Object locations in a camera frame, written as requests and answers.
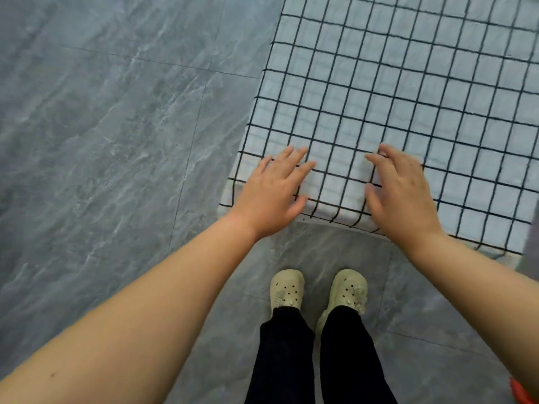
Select person's right hand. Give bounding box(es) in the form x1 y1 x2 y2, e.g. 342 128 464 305
364 143 445 254

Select person's left hand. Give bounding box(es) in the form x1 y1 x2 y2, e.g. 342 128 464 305
229 145 317 242

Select black white checked tablecloth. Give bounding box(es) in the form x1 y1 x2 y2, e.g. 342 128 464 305
218 0 539 257

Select red plastic stool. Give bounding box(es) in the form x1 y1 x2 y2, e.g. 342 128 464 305
509 377 539 404

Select person's left forearm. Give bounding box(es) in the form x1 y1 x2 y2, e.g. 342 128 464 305
0 212 258 404

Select person's right forearm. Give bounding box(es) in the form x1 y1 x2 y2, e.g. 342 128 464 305
408 233 539 400

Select person's left cream shoe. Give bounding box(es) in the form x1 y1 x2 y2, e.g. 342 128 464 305
269 269 305 316

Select person's cream shoe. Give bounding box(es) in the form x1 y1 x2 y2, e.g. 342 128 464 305
316 269 369 335
269 269 305 316

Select person's right cream shoe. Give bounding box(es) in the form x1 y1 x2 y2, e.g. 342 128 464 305
316 269 369 335

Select person's black trousers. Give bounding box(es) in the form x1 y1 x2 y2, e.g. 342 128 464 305
245 306 399 404

